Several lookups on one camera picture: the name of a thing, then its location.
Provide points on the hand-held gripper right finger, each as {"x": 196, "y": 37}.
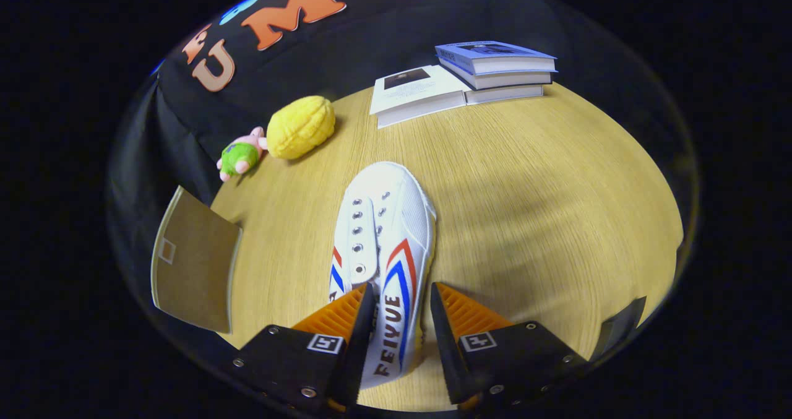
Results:
{"x": 448, "y": 357}

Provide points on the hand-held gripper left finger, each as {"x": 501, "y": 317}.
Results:
{"x": 359, "y": 357}

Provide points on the white shoe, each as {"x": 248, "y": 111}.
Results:
{"x": 396, "y": 221}

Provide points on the brown fabric storage box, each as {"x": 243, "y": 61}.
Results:
{"x": 198, "y": 270}

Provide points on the dark flat object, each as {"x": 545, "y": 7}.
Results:
{"x": 622, "y": 329}

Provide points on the green and pink plush toy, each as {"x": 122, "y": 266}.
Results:
{"x": 238, "y": 157}

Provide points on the yellow plush ball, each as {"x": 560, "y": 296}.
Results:
{"x": 301, "y": 127}

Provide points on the white book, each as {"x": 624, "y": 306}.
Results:
{"x": 421, "y": 94}

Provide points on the pale book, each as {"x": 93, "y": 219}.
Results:
{"x": 504, "y": 94}

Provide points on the dark blue book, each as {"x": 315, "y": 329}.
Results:
{"x": 513, "y": 80}

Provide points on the black backdrop cloth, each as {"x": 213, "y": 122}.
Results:
{"x": 371, "y": 41}

